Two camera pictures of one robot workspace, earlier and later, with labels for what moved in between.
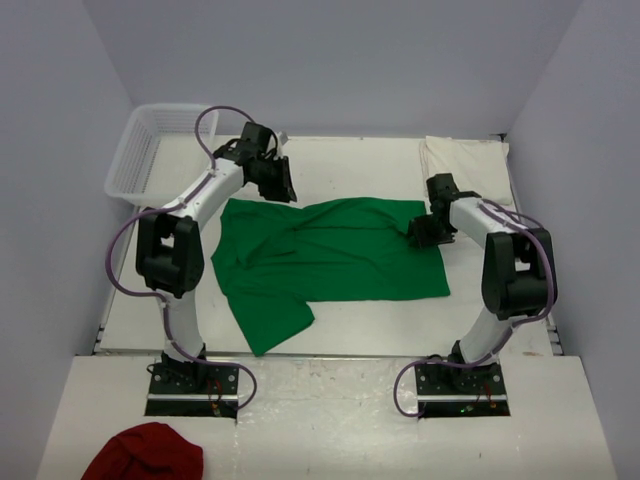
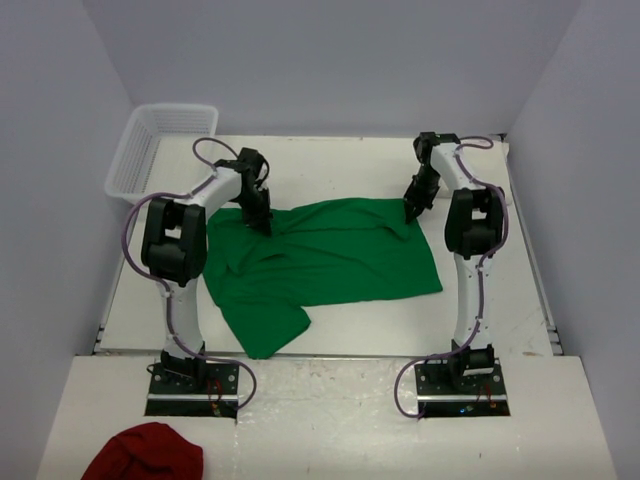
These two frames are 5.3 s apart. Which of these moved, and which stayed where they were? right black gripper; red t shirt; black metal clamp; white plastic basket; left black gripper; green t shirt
Moved: left black gripper; green t shirt; right black gripper
Stayed: black metal clamp; white plastic basket; red t shirt
